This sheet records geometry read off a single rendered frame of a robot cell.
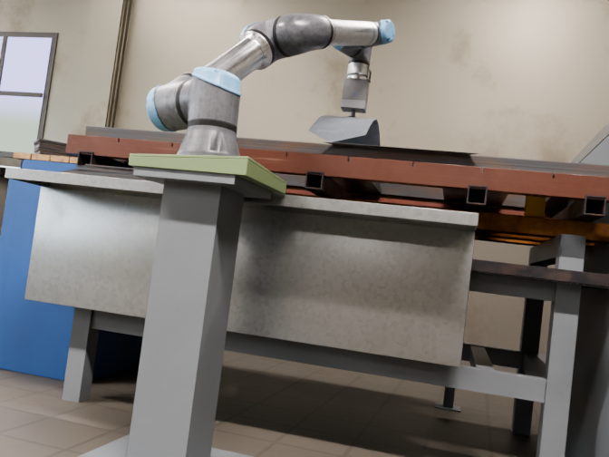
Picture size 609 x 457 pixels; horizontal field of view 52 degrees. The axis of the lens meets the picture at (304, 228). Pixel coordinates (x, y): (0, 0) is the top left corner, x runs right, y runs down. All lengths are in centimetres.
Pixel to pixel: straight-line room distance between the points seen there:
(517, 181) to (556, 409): 60
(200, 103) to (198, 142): 9
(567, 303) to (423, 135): 290
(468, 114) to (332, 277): 300
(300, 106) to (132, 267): 305
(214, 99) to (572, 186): 93
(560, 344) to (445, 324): 31
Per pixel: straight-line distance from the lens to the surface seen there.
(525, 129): 453
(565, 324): 178
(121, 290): 191
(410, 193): 241
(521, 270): 170
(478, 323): 439
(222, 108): 146
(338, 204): 154
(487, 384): 179
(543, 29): 474
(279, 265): 173
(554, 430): 181
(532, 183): 173
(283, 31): 181
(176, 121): 156
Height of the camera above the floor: 51
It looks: 3 degrees up
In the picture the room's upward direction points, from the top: 7 degrees clockwise
